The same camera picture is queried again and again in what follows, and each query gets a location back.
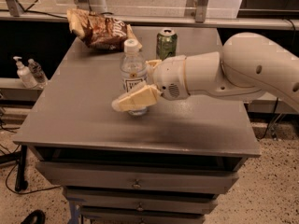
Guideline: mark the white pump dispenser bottle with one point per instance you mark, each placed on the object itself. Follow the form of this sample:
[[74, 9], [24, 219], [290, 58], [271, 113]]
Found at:
[[25, 74]]

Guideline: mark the top grey drawer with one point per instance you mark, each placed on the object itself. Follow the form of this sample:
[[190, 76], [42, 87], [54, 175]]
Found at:
[[136, 177]]

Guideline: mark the clear plastic water bottle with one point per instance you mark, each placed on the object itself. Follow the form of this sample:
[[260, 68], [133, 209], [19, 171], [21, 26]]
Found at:
[[133, 67]]

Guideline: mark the middle grey drawer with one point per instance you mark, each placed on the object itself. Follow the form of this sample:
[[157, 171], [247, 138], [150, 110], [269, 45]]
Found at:
[[140, 202]]

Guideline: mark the grey drawer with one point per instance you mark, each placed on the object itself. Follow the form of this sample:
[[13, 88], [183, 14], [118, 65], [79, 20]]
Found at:
[[136, 177], [144, 217], [140, 202]]

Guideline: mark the black object on floor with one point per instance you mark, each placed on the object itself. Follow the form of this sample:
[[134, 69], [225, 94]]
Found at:
[[36, 217]]

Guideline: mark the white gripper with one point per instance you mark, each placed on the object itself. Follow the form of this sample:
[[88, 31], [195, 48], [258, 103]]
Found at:
[[169, 75]]

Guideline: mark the grey drawer cabinet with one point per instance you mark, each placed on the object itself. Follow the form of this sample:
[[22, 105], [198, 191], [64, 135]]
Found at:
[[73, 122]]

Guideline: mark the small clear bottle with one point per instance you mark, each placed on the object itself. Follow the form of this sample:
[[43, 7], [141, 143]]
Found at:
[[38, 73]]

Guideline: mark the bottom grey drawer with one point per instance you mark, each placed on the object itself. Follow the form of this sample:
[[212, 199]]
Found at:
[[144, 217]]

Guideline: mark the brown chip bag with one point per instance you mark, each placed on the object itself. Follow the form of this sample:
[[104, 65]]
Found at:
[[97, 31]]

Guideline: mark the black table leg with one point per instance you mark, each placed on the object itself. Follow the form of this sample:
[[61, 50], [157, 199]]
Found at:
[[21, 183]]

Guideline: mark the green soda can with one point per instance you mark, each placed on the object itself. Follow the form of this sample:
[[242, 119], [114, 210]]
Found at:
[[166, 43]]

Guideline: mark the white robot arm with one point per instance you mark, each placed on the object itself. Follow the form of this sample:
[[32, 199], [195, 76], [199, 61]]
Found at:
[[248, 66]]

